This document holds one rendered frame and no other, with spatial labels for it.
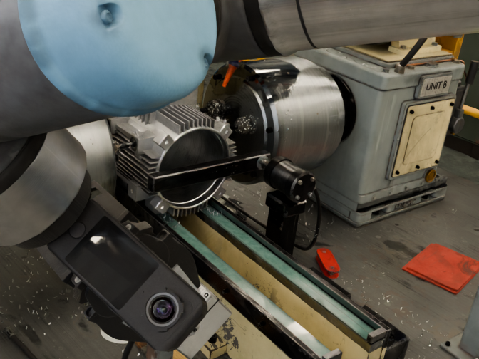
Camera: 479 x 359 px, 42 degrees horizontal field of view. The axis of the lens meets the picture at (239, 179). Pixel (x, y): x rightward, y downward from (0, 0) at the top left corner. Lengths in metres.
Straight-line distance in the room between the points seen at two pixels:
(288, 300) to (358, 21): 0.73
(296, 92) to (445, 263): 0.48
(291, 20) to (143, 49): 0.13
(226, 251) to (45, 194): 0.78
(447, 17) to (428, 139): 1.17
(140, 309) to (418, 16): 0.24
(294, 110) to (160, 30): 0.95
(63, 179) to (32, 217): 0.03
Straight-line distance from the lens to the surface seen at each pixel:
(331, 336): 1.00
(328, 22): 0.37
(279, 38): 0.38
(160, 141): 1.06
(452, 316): 1.26
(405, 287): 1.30
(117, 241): 0.44
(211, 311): 0.70
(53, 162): 0.40
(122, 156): 1.16
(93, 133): 0.99
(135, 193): 1.13
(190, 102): 1.17
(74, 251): 0.44
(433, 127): 1.52
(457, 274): 1.38
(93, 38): 0.26
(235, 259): 1.14
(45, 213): 0.41
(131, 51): 0.27
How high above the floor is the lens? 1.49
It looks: 25 degrees down
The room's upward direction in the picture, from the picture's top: 7 degrees clockwise
